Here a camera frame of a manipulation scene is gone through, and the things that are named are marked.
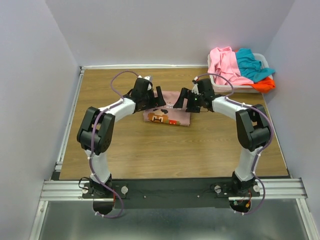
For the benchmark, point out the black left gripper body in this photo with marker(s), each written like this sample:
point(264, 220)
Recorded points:
point(148, 99)

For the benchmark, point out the orange shirt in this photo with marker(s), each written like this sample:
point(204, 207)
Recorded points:
point(264, 86)

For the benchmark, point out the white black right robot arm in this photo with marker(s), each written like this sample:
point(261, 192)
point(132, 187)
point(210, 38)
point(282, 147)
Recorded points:
point(254, 130)

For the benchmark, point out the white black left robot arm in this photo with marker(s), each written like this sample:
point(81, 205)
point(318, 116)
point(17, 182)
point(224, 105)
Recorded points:
point(96, 130)

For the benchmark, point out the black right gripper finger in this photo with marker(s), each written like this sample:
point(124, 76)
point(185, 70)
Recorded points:
point(184, 94)
point(179, 103)

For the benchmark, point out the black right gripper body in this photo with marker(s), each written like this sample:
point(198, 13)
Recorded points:
point(194, 102)

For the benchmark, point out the dusty pink graphic t-shirt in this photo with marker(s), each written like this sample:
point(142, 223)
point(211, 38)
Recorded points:
point(167, 114)

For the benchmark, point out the teal shirt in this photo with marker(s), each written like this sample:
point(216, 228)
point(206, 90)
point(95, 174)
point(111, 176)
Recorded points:
point(250, 67)

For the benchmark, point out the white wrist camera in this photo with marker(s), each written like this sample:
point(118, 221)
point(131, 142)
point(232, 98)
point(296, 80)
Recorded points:
point(195, 89)
point(146, 82)

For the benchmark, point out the bright pink shirt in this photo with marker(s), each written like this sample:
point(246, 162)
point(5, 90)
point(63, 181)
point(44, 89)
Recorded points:
point(224, 63)

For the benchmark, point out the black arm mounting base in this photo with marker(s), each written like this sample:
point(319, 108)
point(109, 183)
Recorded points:
point(169, 193)

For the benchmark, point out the white laundry basket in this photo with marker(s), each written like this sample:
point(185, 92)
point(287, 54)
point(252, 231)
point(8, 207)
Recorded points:
point(221, 86)

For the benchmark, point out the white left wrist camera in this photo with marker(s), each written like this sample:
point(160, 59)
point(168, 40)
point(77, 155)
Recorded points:
point(146, 82)

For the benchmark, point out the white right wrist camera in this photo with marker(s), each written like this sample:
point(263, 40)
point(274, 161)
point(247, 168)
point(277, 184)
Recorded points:
point(195, 89)

